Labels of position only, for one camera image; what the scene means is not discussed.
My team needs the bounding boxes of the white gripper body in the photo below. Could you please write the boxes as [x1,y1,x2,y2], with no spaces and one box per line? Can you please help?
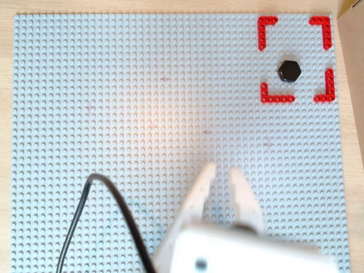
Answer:
[153,223,339,273]

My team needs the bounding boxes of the grey Lego baseplate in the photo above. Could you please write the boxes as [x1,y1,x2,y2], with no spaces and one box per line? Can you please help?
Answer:
[10,13,352,273]

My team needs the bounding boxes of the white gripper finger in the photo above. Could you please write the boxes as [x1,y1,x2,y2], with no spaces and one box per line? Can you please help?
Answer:
[228,167,265,233]
[170,163,217,233]

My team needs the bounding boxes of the black hexagonal Lego piece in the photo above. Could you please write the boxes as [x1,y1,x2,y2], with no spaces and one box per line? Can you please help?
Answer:
[276,59,302,84]

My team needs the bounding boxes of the red L-shaped Lego beam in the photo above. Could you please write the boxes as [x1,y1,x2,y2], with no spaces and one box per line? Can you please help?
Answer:
[257,16,279,51]
[313,67,336,103]
[260,81,296,104]
[308,16,333,51]

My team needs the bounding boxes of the black camera cable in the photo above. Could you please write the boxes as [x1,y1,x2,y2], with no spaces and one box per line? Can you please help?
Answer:
[55,173,157,273]

